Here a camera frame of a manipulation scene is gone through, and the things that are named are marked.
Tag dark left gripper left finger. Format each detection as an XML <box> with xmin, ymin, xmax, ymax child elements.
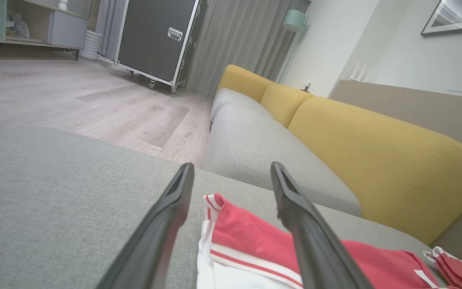
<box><xmin>97</xmin><ymin>162</ymin><xmax>195</xmax><ymax>289</ymax></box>

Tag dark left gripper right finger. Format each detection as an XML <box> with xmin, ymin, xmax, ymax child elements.
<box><xmin>270</xmin><ymin>161</ymin><xmax>373</xmax><ymax>289</ymax></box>

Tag red Bulls 23 jersey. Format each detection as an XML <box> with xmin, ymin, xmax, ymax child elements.
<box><xmin>196</xmin><ymin>193</ymin><xmax>449</xmax><ymax>289</ymax></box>

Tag red shorts with white stripe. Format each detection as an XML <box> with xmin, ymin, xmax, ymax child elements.
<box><xmin>423</xmin><ymin>246</ymin><xmax>462</xmax><ymax>289</ymax></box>

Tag yellow sofa back cushion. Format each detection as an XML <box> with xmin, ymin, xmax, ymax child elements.
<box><xmin>217</xmin><ymin>64</ymin><xmax>276</xmax><ymax>103</ymax></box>
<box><xmin>260</xmin><ymin>83</ymin><xmax>316</xmax><ymax>128</ymax></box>
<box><xmin>288</xmin><ymin>96</ymin><xmax>462</xmax><ymax>245</ymax></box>

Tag large grey fabric ottoman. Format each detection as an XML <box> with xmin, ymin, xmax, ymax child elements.
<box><xmin>0</xmin><ymin>128</ymin><xmax>450</xmax><ymax>289</ymax></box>

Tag grey sofa seat cushion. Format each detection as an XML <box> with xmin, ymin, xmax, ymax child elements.
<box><xmin>205</xmin><ymin>104</ymin><xmax>362</xmax><ymax>218</ymax></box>
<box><xmin>210</xmin><ymin>88</ymin><xmax>275</xmax><ymax>122</ymax></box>

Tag black wheeled flight case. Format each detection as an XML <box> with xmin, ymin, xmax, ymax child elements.
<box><xmin>113</xmin><ymin>0</ymin><xmax>208</xmax><ymax>94</ymax></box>

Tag white ribbed plant pot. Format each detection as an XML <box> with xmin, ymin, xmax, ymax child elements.
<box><xmin>79</xmin><ymin>30</ymin><xmax>103</xmax><ymax>61</ymax></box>

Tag grey window curtain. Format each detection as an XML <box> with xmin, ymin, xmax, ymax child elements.
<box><xmin>185</xmin><ymin>0</ymin><xmax>311</xmax><ymax>98</ymax></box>

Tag low teal grey cabinet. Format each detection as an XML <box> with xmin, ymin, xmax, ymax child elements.
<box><xmin>0</xmin><ymin>0</ymin><xmax>88</xmax><ymax>61</ymax></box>

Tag floor lamp with teal shade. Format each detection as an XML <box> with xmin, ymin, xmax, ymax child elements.
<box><xmin>275</xmin><ymin>9</ymin><xmax>308</xmax><ymax>84</ymax></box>

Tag grey stuffed toy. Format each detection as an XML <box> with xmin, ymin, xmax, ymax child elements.
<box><xmin>6</xmin><ymin>10</ymin><xmax>30</xmax><ymax>39</ymax></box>

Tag black framed wall picture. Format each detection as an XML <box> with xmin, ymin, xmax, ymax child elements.
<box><xmin>420</xmin><ymin>0</ymin><xmax>462</xmax><ymax>38</ymax></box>

